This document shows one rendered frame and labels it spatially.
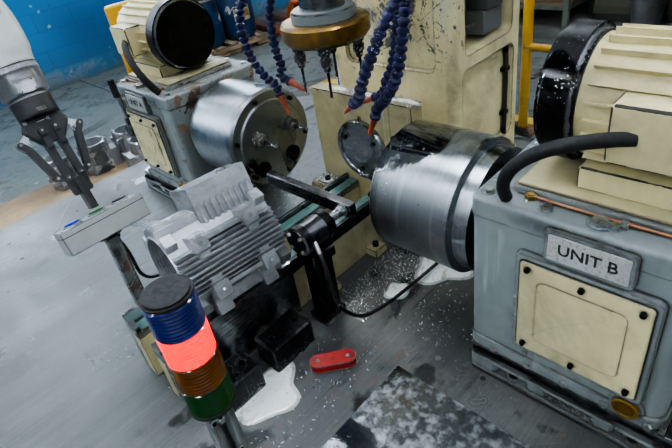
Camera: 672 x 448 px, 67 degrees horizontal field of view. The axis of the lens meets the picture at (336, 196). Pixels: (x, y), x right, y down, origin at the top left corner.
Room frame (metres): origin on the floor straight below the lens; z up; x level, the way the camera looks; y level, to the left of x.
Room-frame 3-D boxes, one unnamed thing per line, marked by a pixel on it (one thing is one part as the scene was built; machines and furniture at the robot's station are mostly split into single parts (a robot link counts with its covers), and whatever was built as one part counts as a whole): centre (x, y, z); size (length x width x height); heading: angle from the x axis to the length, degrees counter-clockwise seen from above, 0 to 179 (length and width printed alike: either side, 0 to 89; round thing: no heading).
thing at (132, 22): (1.47, 0.44, 1.16); 0.33 x 0.26 x 0.42; 41
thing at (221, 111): (1.28, 0.23, 1.04); 0.37 x 0.25 x 0.25; 41
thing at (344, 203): (0.92, 0.06, 1.01); 0.26 x 0.04 x 0.03; 41
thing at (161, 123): (1.46, 0.38, 0.99); 0.35 x 0.31 x 0.37; 41
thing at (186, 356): (0.43, 0.20, 1.14); 0.06 x 0.06 x 0.04
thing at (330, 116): (1.12, -0.12, 0.97); 0.30 x 0.11 x 0.34; 41
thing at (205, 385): (0.43, 0.20, 1.10); 0.06 x 0.06 x 0.04
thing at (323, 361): (0.65, 0.06, 0.81); 0.09 x 0.03 x 0.02; 91
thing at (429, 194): (0.77, -0.23, 1.04); 0.41 x 0.25 x 0.25; 41
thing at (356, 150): (1.08, -0.08, 1.02); 0.15 x 0.02 x 0.15; 41
